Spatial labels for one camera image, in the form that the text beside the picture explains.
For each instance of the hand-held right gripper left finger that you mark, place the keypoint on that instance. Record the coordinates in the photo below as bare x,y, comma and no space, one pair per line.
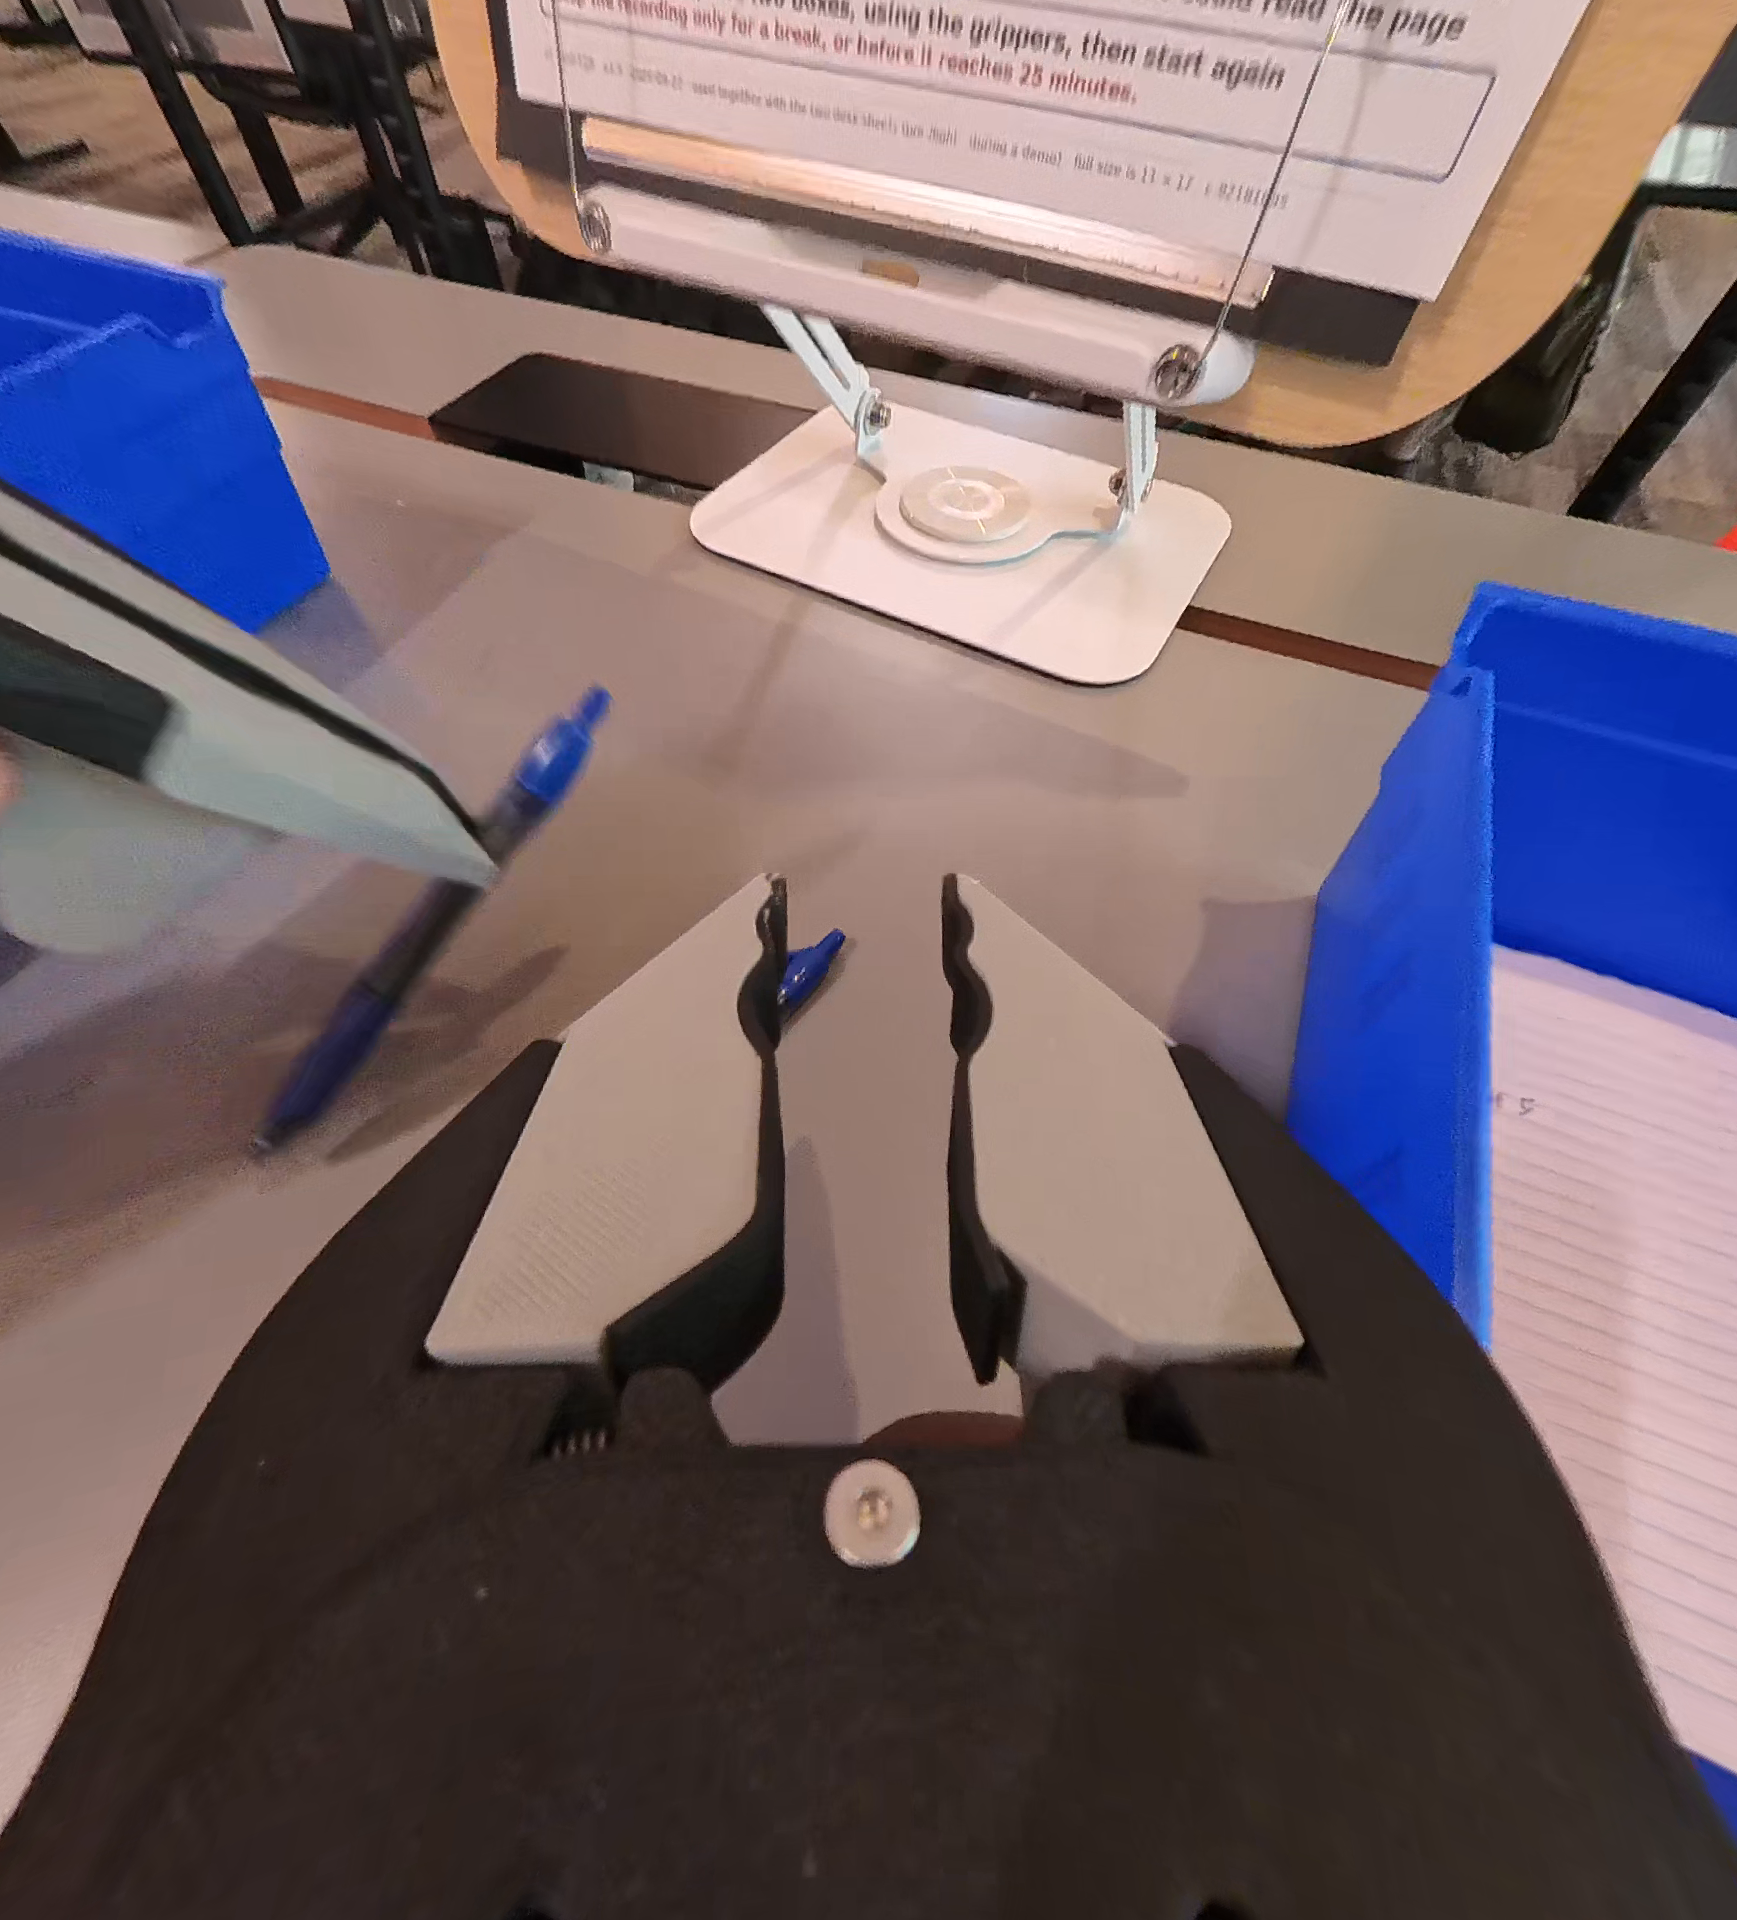
613,1184

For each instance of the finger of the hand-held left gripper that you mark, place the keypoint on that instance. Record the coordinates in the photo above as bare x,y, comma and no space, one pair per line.
283,780
132,585

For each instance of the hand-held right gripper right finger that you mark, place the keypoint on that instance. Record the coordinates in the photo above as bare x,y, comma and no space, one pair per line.
1123,1184

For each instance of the blue plastic bin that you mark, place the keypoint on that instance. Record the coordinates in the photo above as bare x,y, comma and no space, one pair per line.
209,451
1407,1050

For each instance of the blue retractable pen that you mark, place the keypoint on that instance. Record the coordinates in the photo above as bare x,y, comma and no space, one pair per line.
808,968
359,1021

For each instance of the lined paper sheet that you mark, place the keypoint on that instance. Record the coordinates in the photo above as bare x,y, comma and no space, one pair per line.
1677,1351

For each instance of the grey desk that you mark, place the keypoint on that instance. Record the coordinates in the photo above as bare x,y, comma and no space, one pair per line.
883,780

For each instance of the black phone on table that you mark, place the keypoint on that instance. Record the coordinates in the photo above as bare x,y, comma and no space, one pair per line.
583,421

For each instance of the white document stand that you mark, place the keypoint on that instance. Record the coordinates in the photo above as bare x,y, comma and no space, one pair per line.
808,555

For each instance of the black metal table frame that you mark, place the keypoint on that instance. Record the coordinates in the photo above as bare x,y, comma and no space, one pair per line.
418,165

